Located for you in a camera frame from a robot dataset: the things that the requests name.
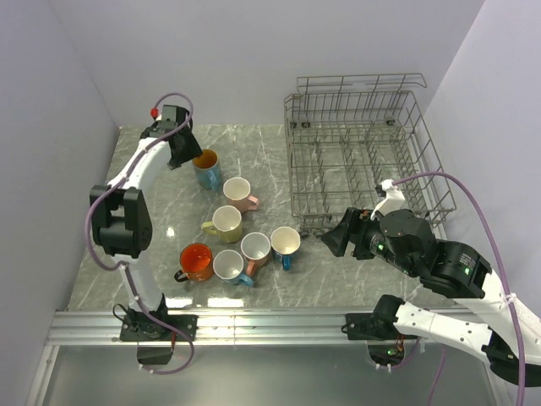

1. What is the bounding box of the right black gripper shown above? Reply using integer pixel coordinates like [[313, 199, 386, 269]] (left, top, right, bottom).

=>
[[318, 205, 416, 274]]

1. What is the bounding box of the blue mug orange interior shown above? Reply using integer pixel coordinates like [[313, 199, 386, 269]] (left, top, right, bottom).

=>
[[192, 149, 222, 192]]

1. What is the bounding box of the pink faceted mug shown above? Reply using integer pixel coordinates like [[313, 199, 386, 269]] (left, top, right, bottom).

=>
[[223, 177, 260, 213]]

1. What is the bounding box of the yellow faceted mug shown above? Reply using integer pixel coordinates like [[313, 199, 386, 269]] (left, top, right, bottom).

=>
[[200, 206, 243, 244]]

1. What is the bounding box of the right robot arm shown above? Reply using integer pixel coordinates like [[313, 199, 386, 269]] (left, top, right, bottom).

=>
[[321, 208, 540, 387]]

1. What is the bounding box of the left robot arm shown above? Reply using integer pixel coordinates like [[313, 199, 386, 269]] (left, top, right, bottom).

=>
[[85, 105, 202, 340]]

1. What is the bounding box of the dark blue mug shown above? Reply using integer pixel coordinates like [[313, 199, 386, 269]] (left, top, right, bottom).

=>
[[270, 226, 301, 271]]

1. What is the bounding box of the salmon floral mug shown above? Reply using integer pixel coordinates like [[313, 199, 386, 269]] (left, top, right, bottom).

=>
[[241, 232, 271, 277]]

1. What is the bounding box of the light blue floral mug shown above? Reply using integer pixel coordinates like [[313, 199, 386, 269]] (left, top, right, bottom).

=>
[[212, 250, 254, 287]]

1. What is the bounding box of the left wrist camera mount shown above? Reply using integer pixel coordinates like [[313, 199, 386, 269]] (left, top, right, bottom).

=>
[[150, 105, 190, 129]]

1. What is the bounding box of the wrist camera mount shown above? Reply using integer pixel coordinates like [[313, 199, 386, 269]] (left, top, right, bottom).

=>
[[150, 105, 190, 129], [370, 179, 405, 220]]

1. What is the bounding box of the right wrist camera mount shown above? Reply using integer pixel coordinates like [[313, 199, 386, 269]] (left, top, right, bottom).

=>
[[370, 179, 405, 220]]

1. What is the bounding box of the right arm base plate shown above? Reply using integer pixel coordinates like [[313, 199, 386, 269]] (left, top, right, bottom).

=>
[[341, 313, 418, 341]]

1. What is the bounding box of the wire dish rack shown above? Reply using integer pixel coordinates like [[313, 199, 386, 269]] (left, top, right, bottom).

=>
[[284, 73, 456, 237]]

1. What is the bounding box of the orange mug black handle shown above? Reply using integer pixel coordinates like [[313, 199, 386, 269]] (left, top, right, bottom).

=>
[[174, 243, 214, 283]]

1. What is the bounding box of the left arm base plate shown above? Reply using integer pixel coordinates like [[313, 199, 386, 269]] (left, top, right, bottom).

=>
[[119, 312, 198, 342]]

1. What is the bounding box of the aluminium mounting rail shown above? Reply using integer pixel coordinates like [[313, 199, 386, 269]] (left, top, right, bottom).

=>
[[45, 307, 491, 347]]

